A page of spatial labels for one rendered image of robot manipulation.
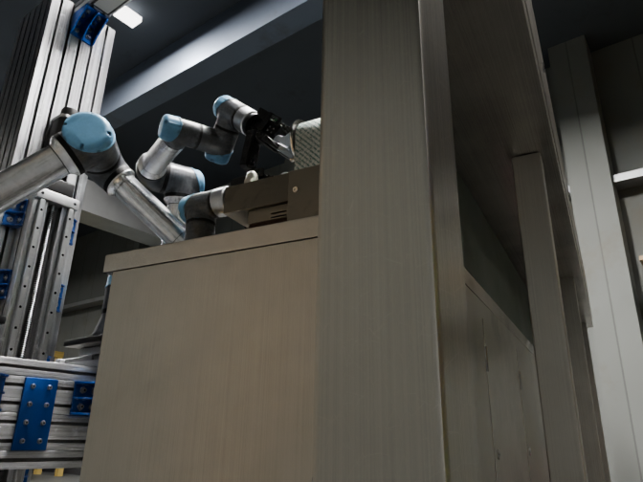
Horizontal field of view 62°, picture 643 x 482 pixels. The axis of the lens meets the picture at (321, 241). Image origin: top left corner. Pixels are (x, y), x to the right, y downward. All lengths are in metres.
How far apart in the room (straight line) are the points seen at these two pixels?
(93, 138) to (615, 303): 3.74
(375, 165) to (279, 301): 0.64
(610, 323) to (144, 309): 3.72
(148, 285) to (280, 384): 0.37
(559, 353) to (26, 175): 1.26
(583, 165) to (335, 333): 4.57
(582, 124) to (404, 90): 4.68
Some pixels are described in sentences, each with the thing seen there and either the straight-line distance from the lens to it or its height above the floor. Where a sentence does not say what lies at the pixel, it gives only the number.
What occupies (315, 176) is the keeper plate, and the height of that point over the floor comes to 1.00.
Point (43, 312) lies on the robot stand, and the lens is 1.79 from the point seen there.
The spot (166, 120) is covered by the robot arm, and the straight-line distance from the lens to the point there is 1.58.
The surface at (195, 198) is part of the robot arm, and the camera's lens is 1.41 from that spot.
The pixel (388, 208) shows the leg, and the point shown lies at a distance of 0.25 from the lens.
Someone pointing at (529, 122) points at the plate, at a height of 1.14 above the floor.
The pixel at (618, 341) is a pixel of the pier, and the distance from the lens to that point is 4.35.
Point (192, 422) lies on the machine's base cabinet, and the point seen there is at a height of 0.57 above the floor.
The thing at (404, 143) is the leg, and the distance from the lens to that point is 0.27.
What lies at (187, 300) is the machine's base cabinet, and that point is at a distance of 1.01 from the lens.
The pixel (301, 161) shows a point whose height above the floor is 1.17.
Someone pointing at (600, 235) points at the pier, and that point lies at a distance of 4.55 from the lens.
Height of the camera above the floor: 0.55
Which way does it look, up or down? 20 degrees up
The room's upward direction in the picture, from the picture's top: 1 degrees clockwise
